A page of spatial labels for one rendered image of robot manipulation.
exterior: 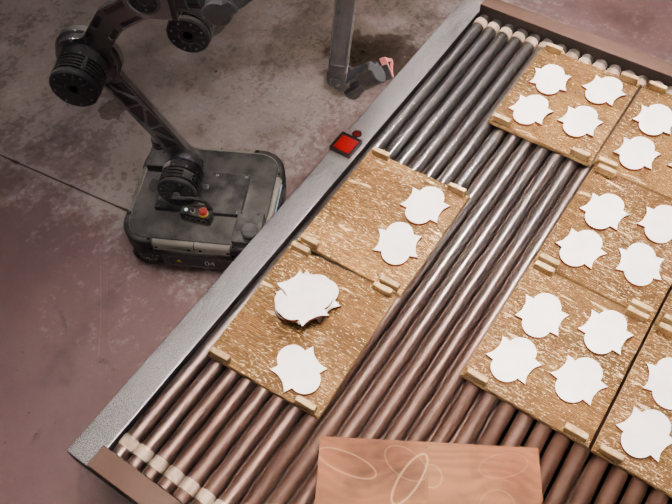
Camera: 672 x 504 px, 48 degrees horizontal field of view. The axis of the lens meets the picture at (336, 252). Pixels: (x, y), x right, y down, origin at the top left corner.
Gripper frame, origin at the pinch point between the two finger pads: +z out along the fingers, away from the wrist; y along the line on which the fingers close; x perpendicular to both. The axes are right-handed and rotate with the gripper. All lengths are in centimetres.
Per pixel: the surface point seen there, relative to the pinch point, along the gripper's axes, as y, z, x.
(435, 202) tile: 14.9, -25.7, -37.9
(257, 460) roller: -9, -111, -57
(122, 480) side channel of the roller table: -32, -130, -45
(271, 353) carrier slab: -13, -86, -44
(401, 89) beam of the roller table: -4.4, 15.3, -13.6
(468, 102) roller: 15.1, 18.5, -25.2
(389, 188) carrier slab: 2.0, -25.5, -30.6
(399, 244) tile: 9, -43, -41
